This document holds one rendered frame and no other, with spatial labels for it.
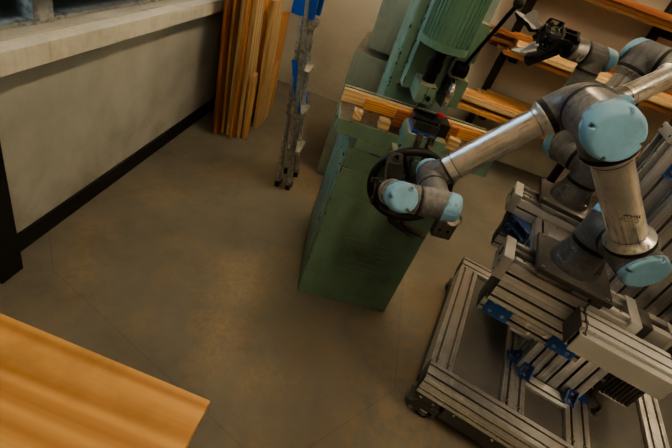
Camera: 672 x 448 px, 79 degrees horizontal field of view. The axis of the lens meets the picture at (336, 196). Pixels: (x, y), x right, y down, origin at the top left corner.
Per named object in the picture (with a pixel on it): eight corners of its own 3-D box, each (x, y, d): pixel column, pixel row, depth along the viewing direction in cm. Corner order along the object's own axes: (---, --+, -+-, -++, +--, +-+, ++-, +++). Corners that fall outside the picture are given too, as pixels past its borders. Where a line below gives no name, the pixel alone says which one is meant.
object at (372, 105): (362, 108, 159) (366, 99, 156) (362, 106, 160) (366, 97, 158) (502, 152, 166) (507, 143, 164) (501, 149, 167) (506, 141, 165)
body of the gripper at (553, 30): (548, 15, 128) (582, 27, 129) (530, 32, 136) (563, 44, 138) (546, 35, 126) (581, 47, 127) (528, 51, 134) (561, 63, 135)
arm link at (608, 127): (645, 246, 114) (609, 74, 89) (679, 285, 101) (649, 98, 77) (599, 260, 118) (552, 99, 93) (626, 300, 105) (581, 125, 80)
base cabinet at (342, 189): (295, 291, 194) (339, 167, 155) (308, 218, 242) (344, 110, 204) (384, 313, 199) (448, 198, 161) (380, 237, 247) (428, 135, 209)
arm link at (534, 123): (583, 60, 98) (405, 160, 116) (605, 74, 89) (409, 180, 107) (598, 99, 103) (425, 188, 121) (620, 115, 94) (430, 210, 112)
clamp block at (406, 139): (397, 155, 141) (407, 132, 136) (394, 138, 152) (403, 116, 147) (437, 166, 143) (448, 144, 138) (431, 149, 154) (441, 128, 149)
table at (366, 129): (331, 143, 140) (336, 128, 137) (336, 110, 165) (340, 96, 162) (492, 191, 147) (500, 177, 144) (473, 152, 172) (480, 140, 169)
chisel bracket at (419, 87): (411, 104, 153) (420, 83, 148) (407, 92, 164) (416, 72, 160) (429, 110, 153) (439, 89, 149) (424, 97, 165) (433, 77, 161)
